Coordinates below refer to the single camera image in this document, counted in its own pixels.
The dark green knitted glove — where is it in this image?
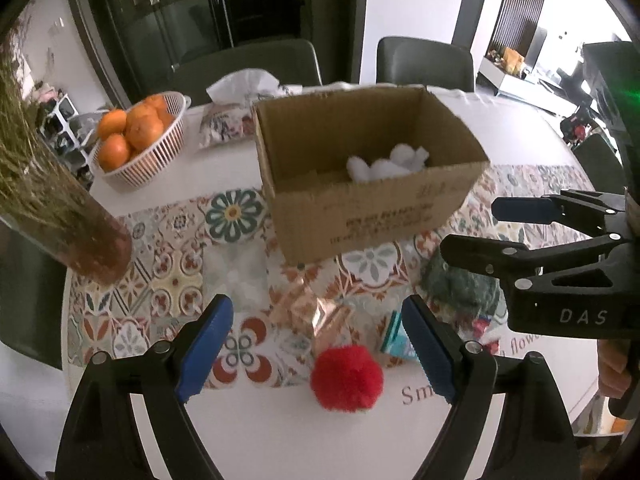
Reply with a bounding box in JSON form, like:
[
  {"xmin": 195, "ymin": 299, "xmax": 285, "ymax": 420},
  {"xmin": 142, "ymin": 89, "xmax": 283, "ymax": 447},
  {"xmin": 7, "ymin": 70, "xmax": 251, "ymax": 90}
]
[{"xmin": 420, "ymin": 248, "xmax": 501, "ymax": 321}]

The white plush toy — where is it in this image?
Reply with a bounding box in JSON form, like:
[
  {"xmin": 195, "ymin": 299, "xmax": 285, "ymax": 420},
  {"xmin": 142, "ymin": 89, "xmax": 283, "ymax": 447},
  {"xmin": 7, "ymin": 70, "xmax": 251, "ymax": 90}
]
[{"xmin": 346, "ymin": 144, "xmax": 430, "ymax": 182}]

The person's right hand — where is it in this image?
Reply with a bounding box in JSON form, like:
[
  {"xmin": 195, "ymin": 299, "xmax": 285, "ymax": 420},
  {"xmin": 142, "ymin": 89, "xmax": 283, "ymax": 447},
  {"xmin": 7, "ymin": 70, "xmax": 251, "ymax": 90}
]
[{"xmin": 597, "ymin": 339, "xmax": 631, "ymax": 399}]

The dark chair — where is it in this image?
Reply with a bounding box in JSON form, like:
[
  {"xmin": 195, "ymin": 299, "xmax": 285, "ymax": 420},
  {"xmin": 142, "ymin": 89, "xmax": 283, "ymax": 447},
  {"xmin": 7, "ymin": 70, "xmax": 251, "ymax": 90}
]
[
  {"xmin": 0, "ymin": 226, "xmax": 66, "ymax": 370},
  {"xmin": 376, "ymin": 37, "xmax": 475, "ymax": 92},
  {"xmin": 169, "ymin": 39, "xmax": 322, "ymax": 105},
  {"xmin": 573, "ymin": 133, "xmax": 626, "ymax": 194}
]

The pink red snack packet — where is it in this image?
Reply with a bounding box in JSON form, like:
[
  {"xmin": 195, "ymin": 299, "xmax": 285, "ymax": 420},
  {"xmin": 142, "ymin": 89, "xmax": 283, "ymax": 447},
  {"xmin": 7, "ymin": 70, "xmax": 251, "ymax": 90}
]
[{"xmin": 471, "ymin": 315, "xmax": 506, "ymax": 356}]

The teal snack packet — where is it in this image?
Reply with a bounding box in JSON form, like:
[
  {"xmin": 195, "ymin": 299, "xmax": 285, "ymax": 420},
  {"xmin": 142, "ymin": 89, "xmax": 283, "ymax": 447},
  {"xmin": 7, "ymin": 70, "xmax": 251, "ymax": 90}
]
[{"xmin": 380, "ymin": 311, "xmax": 418, "ymax": 361}]

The cardboard box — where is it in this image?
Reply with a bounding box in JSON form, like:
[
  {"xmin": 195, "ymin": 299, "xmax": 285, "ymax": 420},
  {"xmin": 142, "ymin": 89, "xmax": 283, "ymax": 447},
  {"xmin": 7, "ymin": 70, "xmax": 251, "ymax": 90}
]
[{"xmin": 254, "ymin": 87, "xmax": 489, "ymax": 264}]

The red pompom plush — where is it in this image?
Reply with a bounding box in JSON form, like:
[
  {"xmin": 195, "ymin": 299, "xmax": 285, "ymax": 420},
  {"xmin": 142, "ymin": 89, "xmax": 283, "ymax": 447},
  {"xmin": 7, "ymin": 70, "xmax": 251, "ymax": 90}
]
[{"xmin": 310, "ymin": 346, "xmax": 384, "ymax": 413}]

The shiny gold wrapper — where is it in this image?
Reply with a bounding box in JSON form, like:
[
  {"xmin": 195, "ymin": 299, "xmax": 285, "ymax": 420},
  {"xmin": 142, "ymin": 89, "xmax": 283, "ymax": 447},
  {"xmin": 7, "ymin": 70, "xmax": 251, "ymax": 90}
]
[{"xmin": 269, "ymin": 278, "xmax": 352, "ymax": 356}]

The patterned table runner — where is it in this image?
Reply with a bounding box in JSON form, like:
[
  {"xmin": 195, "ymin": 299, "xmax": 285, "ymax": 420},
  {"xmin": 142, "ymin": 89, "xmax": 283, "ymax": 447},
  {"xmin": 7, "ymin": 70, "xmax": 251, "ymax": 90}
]
[{"xmin": 62, "ymin": 165, "xmax": 591, "ymax": 389}]

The dark chair back right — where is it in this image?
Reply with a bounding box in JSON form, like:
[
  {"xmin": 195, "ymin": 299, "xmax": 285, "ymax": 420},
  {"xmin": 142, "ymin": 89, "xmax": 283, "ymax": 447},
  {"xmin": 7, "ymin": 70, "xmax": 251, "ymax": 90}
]
[{"xmin": 376, "ymin": 37, "xmax": 475, "ymax": 92}]

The glass vase with dried flowers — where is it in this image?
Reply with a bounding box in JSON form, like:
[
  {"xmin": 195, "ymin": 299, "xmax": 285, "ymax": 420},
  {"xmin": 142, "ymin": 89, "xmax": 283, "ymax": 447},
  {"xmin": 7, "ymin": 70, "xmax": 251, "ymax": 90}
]
[{"xmin": 1, "ymin": 0, "xmax": 132, "ymax": 286}]

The white fruit basket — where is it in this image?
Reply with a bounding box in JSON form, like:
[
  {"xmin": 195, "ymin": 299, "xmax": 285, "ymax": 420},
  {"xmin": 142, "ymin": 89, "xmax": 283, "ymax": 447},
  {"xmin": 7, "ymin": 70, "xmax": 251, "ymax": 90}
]
[{"xmin": 90, "ymin": 91, "xmax": 191, "ymax": 188}]

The orange fruit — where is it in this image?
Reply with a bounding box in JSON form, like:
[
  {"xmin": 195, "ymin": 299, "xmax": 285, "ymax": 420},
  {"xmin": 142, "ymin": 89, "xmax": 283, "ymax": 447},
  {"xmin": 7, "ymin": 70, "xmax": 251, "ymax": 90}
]
[
  {"xmin": 96, "ymin": 108, "xmax": 127, "ymax": 141},
  {"xmin": 125, "ymin": 112, "xmax": 164, "ymax": 151},
  {"xmin": 98, "ymin": 133, "xmax": 131, "ymax": 172}
]

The dark chair back left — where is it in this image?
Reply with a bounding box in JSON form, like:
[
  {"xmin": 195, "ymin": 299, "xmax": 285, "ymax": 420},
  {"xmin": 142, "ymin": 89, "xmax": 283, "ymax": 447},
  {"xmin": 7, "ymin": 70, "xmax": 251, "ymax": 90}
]
[{"xmin": 169, "ymin": 39, "xmax": 322, "ymax": 105}]

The floral tissue pack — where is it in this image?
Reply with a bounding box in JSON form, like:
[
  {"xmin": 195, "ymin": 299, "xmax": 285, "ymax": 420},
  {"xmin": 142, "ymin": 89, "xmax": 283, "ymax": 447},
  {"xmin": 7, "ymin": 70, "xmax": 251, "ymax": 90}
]
[{"xmin": 198, "ymin": 68, "xmax": 303, "ymax": 148}]

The white shoe rack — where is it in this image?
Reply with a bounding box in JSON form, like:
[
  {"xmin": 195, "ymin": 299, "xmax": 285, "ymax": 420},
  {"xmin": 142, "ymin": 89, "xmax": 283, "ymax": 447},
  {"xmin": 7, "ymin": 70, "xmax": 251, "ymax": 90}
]
[{"xmin": 39, "ymin": 93, "xmax": 104, "ymax": 188}]

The black glass sliding door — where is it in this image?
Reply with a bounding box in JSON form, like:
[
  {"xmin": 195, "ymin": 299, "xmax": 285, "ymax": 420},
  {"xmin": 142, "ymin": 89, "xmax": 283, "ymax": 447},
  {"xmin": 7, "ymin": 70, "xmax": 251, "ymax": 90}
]
[{"xmin": 70, "ymin": 0, "xmax": 361, "ymax": 105}]

